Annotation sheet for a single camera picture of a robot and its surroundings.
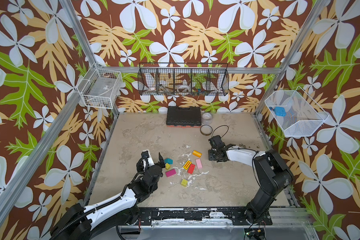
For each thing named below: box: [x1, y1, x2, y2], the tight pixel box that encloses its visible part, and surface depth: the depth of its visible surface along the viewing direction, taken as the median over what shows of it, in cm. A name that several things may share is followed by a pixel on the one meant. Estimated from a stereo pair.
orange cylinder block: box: [192, 150, 203, 158], surface depth 98 cm
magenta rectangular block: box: [165, 168, 177, 178], surface depth 92 cm
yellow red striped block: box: [183, 160, 193, 170], surface depth 93 cm
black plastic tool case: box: [166, 106, 202, 128], surface depth 116 cm
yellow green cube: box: [181, 179, 188, 187], surface depth 86 cm
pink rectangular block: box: [195, 158, 203, 169], surface depth 95 cm
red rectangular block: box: [187, 163, 196, 175], surface depth 93 cm
